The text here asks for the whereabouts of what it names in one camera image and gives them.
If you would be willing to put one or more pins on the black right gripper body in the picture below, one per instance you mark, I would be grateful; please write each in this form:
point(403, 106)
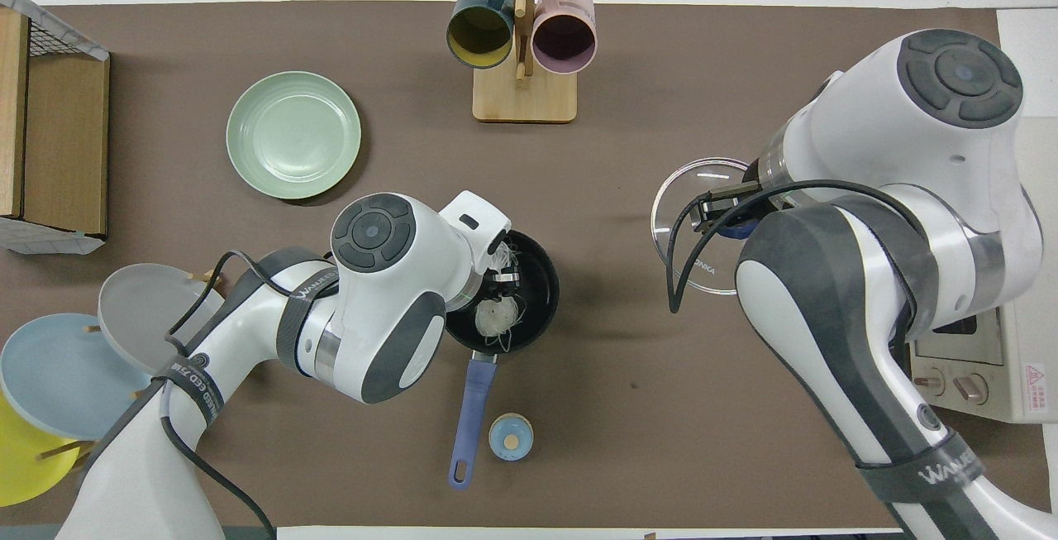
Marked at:
point(731, 201)

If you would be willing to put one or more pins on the small blue call bell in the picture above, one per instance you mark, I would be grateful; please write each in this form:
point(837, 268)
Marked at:
point(511, 437)

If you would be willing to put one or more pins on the brown table mat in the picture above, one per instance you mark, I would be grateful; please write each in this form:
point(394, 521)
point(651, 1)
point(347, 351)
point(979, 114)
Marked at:
point(620, 193)

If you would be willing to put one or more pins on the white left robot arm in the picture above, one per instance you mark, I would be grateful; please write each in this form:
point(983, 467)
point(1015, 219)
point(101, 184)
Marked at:
point(388, 317)

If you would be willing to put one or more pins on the cream toaster oven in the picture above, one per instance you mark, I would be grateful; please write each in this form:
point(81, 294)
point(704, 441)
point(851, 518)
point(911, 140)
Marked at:
point(1025, 391)

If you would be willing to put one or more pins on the grey plate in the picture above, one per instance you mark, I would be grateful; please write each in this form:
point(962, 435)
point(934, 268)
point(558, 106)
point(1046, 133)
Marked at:
point(149, 308)

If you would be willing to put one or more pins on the pink mug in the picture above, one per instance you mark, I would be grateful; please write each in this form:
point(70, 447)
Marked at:
point(564, 40)

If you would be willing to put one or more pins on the wooden mug tree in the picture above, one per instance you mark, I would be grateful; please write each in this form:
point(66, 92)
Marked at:
point(525, 97)

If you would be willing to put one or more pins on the yellow plate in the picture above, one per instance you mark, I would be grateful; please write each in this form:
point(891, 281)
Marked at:
point(21, 465)

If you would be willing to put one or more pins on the glass lid with blue knob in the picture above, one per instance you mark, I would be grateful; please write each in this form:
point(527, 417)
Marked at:
point(702, 267)

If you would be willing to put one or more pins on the wooden plate rack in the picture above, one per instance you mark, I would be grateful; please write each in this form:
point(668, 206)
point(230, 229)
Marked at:
point(62, 449)

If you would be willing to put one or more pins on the light blue plate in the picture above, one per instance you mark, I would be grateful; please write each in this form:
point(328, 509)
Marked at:
point(66, 375)

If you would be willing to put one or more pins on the bamboo board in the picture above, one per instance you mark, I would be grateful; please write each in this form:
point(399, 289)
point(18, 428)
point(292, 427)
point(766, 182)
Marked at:
point(10, 110)

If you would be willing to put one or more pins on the teal mug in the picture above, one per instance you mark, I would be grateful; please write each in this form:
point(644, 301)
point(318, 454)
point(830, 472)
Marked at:
point(479, 35)

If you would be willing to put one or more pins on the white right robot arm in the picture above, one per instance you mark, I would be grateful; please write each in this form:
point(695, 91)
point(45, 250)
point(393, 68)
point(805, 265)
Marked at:
point(868, 317)

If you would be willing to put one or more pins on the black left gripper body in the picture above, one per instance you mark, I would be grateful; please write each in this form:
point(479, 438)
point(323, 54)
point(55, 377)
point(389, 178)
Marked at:
point(501, 238)

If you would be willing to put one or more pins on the pale green plate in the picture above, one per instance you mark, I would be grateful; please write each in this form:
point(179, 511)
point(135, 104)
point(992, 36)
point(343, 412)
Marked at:
point(293, 135)

